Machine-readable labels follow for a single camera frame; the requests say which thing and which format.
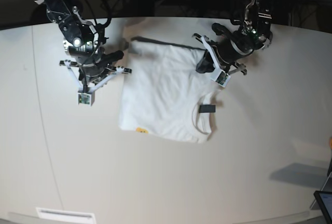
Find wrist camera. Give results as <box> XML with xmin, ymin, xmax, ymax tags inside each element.
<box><xmin>77</xmin><ymin>92</ymin><xmax>95</xmax><ymax>106</ymax></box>
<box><xmin>210</xmin><ymin>68</ymin><xmax>231</xmax><ymax>88</ymax></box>

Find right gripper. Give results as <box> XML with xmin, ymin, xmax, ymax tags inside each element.
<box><xmin>59</xmin><ymin>55</ymin><xmax>132</xmax><ymax>95</ymax></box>

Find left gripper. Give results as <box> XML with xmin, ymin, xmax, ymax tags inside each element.
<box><xmin>193</xmin><ymin>33</ymin><xmax>247</xmax><ymax>74</ymax></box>

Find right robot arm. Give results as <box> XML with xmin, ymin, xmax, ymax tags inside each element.
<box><xmin>35</xmin><ymin>0</ymin><xmax>218</xmax><ymax>104</ymax></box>

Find black tablet screen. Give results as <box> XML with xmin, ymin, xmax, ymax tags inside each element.
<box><xmin>314</xmin><ymin>191</ymin><xmax>331</xmax><ymax>224</ymax></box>

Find white printed T-shirt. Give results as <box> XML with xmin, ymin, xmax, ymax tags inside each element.
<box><xmin>118</xmin><ymin>40</ymin><xmax>220</xmax><ymax>143</ymax></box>

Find white paper label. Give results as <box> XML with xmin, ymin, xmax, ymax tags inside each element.
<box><xmin>36</xmin><ymin>207</ymin><xmax>96</xmax><ymax>223</ymax></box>

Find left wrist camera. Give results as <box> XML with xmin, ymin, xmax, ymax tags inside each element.
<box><xmin>77</xmin><ymin>92</ymin><xmax>95</xmax><ymax>106</ymax></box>

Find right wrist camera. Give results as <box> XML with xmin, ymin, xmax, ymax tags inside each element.
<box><xmin>210</xmin><ymin>68</ymin><xmax>231</xmax><ymax>88</ymax></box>

